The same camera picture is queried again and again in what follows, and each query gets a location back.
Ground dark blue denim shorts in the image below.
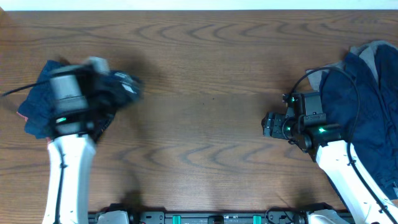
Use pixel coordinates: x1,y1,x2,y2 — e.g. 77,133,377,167
17,60,116,142

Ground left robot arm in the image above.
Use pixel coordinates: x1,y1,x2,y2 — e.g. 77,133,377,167
43,66,143,223

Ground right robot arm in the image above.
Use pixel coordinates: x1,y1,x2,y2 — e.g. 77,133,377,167
261,112,397,223

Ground red folded garment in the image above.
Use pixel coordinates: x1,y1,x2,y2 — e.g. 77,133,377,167
16,112,51,144

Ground dark blue garment pile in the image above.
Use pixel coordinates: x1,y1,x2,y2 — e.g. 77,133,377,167
320,45,397,200

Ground grey garment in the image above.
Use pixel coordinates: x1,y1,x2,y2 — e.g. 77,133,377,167
308,40,397,91

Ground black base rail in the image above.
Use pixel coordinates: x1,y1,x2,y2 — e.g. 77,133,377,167
88,209,354,224

